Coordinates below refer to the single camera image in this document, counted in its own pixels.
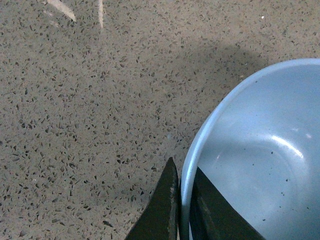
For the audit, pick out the blue bowl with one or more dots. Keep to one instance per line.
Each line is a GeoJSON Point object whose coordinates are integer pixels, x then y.
{"type": "Point", "coordinates": [260, 148]}

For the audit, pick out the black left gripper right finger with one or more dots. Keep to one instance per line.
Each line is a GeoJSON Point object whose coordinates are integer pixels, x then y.
{"type": "Point", "coordinates": [213, 218]}

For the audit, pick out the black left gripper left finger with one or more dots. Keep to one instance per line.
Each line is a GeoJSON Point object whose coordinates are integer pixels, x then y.
{"type": "Point", "coordinates": [160, 219]}

